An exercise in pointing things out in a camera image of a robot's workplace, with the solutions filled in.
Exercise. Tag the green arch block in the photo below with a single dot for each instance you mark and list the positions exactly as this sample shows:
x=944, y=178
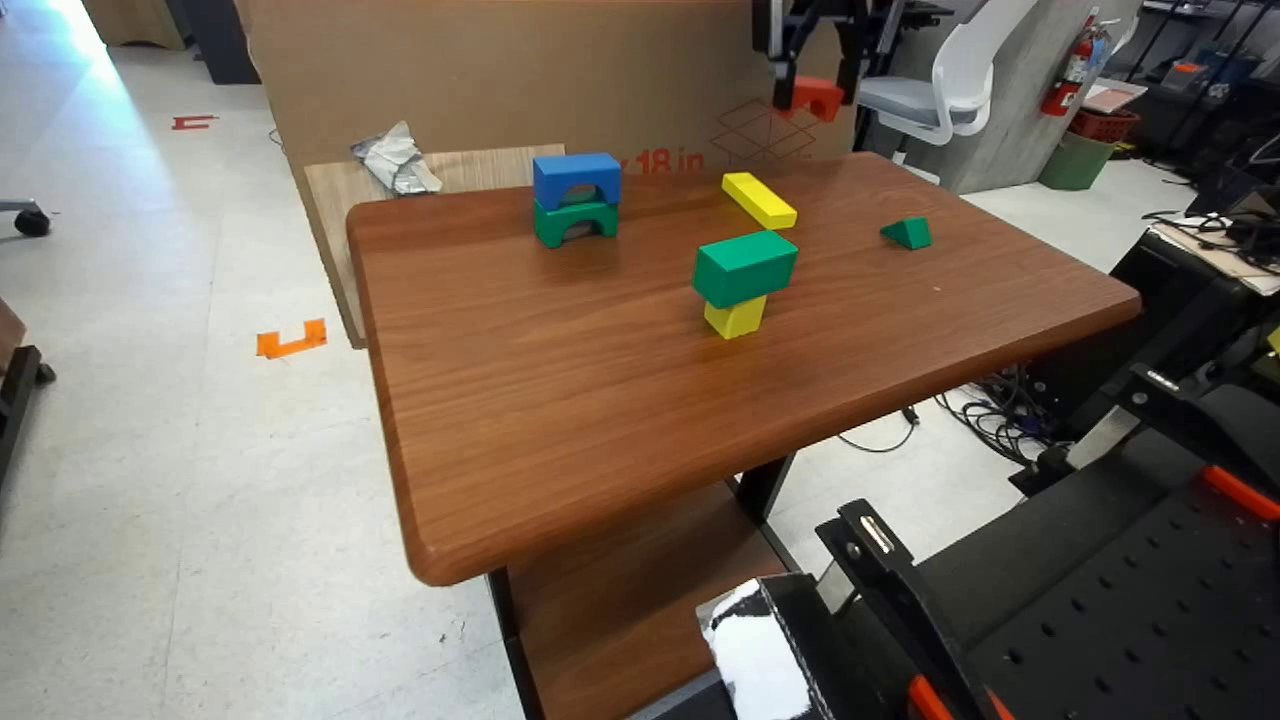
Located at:
x=579, y=222

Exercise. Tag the black perforated breadboard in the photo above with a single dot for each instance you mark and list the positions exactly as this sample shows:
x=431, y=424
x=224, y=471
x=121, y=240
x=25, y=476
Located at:
x=1134, y=626

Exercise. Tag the orange arch block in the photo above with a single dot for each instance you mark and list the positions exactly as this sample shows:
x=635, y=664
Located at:
x=817, y=96

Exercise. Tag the white office chair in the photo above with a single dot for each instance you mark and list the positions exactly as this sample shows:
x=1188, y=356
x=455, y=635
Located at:
x=965, y=61

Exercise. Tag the green wedge block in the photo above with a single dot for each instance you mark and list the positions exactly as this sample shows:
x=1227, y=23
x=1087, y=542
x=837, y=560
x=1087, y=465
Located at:
x=908, y=234

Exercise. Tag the blue arch block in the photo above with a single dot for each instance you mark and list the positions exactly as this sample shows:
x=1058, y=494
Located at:
x=579, y=178

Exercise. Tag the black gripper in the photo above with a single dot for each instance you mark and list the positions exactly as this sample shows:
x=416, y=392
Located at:
x=823, y=28

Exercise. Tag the yellow cube block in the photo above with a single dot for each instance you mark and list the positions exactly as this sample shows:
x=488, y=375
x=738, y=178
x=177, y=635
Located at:
x=734, y=317

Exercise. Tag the cluttered side desk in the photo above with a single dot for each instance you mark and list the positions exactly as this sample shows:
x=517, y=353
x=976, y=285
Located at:
x=1220, y=254

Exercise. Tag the large cardboard box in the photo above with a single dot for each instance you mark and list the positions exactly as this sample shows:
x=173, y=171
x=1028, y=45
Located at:
x=466, y=67

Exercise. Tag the green rectangular block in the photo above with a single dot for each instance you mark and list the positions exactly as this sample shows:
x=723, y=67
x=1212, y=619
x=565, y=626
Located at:
x=746, y=265

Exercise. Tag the black furniture leg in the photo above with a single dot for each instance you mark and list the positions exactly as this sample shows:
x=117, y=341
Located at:
x=16, y=380

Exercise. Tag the wooden lower table shelf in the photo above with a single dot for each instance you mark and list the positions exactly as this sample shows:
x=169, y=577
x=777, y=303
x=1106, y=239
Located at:
x=612, y=615

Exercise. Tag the crumpled clear plastic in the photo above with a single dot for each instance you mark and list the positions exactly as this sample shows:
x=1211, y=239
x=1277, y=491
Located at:
x=399, y=157

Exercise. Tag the green bin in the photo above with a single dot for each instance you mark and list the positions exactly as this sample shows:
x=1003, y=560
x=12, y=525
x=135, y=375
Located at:
x=1072, y=163

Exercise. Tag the red fire extinguisher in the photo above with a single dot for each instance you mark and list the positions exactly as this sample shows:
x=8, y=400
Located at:
x=1069, y=67

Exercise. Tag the long yellow block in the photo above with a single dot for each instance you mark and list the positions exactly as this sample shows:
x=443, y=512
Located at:
x=757, y=200

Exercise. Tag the reflective metal plate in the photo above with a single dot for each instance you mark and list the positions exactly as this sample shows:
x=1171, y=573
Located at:
x=755, y=654

